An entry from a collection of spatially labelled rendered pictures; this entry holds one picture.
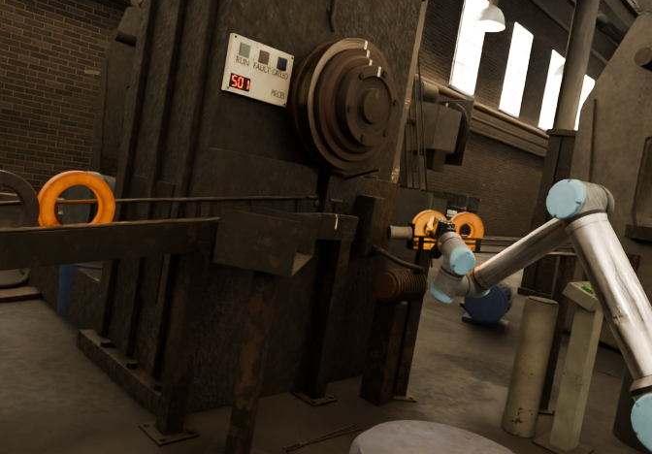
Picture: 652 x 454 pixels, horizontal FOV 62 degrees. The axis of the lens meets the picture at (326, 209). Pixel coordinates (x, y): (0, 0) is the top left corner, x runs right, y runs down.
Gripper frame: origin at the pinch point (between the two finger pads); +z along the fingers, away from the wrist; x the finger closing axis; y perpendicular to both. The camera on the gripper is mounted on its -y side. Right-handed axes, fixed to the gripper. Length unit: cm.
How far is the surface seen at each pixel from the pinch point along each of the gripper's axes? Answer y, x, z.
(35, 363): -68, 141, -25
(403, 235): -4.6, 12.0, -4.2
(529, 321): -19, -35, -33
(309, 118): 37, 60, -17
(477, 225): 3.3, -19.5, -0.5
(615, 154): 19, -182, 148
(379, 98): 47, 36, -8
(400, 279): -16.4, 14.0, -20.1
